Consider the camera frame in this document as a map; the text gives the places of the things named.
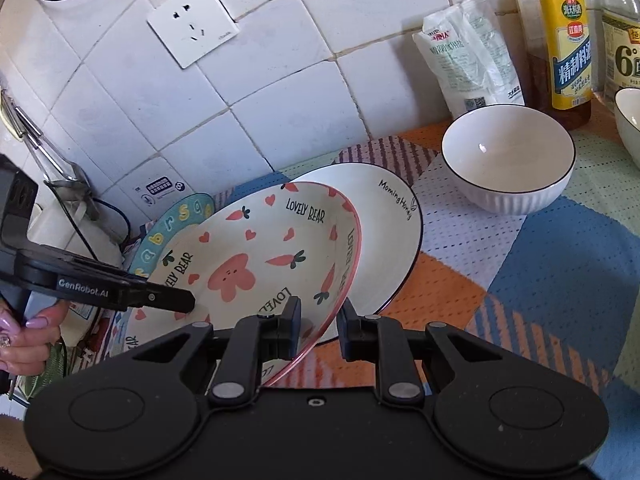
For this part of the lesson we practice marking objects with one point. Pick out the white salt bag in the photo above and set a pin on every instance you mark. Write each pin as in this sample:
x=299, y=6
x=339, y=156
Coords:
x=465, y=55

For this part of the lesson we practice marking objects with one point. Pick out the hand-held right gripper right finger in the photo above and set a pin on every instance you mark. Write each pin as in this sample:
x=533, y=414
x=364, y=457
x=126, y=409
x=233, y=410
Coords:
x=348, y=332

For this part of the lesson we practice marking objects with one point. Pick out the white ribbed black-rimmed bowl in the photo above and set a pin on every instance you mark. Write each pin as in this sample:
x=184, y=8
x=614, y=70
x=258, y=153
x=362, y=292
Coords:
x=505, y=165
x=631, y=125

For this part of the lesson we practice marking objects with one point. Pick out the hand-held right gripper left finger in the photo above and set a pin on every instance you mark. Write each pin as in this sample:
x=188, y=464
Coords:
x=291, y=327

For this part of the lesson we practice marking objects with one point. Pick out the small wall sticker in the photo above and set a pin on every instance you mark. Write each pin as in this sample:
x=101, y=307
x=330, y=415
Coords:
x=157, y=192

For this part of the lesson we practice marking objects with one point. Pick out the blue rimmed lettered plate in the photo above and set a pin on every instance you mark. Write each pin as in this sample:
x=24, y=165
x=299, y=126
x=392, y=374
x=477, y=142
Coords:
x=170, y=225

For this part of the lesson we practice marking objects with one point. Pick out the pink carrot print plate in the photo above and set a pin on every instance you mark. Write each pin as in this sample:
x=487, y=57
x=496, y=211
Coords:
x=235, y=260

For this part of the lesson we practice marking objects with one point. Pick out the white black-rimmed plate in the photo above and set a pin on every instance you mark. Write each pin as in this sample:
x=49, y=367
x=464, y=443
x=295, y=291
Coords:
x=385, y=240

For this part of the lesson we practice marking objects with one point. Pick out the yellow label cooking wine bottle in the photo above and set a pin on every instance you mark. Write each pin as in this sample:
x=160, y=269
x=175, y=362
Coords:
x=565, y=50

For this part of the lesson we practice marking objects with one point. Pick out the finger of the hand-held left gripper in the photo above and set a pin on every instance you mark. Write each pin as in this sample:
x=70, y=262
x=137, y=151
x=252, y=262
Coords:
x=165, y=297

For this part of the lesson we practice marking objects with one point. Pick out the clear vinegar bottle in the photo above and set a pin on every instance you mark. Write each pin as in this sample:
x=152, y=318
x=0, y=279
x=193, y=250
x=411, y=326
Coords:
x=622, y=45

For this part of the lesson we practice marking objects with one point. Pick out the metal tongs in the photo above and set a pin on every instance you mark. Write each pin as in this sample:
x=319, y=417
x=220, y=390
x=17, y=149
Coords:
x=45, y=155

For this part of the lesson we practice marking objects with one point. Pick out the person's left hand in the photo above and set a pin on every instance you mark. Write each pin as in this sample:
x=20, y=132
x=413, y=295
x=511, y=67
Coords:
x=30, y=345

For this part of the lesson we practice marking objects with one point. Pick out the white wall socket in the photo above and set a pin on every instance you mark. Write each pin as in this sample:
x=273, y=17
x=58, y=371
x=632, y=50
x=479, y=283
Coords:
x=192, y=22

